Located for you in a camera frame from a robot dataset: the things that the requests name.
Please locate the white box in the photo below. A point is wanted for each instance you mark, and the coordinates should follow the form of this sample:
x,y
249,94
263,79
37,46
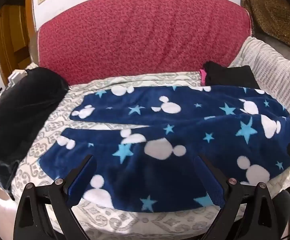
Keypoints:
x,y
16,76

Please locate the wooden door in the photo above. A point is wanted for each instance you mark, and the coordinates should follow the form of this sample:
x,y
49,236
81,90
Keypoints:
x,y
12,37

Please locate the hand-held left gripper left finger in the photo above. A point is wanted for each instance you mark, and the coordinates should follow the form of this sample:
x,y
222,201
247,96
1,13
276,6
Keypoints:
x,y
82,180

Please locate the black folded garment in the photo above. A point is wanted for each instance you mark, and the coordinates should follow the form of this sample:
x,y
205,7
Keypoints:
x,y
230,76

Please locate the white knitted armrest cover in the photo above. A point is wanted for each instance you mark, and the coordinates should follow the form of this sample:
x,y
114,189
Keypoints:
x,y
275,67

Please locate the black garment on left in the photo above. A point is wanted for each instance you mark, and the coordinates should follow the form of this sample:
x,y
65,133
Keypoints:
x,y
17,115

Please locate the white patterned sofa cover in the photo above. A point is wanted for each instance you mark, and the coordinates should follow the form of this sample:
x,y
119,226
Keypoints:
x,y
57,120

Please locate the leopard print cushion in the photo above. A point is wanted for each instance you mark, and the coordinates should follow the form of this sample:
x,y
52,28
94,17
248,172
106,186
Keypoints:
x,y
275,15

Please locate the pink cloth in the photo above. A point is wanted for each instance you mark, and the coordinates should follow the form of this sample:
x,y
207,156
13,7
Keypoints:
x,y
203,76

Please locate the blue fleece star-print pants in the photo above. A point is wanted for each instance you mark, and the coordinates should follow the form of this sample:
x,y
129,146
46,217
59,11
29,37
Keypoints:
x,y
160,120

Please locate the red sofa backrest cushion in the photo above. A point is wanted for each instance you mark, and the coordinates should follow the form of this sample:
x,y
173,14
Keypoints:
x,y
140,37

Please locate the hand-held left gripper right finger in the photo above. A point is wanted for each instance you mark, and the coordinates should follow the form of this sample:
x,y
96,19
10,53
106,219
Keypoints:
x,y
210,183

